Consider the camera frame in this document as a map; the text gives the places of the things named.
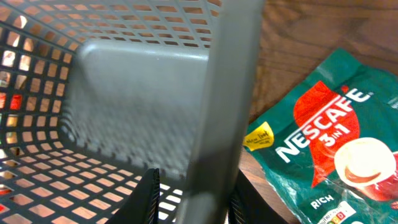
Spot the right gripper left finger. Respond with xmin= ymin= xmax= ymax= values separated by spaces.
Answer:
xmin=106 ymin=169 xmax=160 ymax=224

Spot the grey plastic basket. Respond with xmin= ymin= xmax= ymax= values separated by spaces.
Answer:
xmin=1 ymin=1 xmax=264 ymax=223

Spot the green Nescafe coffee bag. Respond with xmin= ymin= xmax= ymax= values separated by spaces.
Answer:
xmin=243 ymin=49 xmax=397 ymax=223

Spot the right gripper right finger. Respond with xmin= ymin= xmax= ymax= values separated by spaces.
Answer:
xmin=228 ymin=179 xmax=287 ymax=224

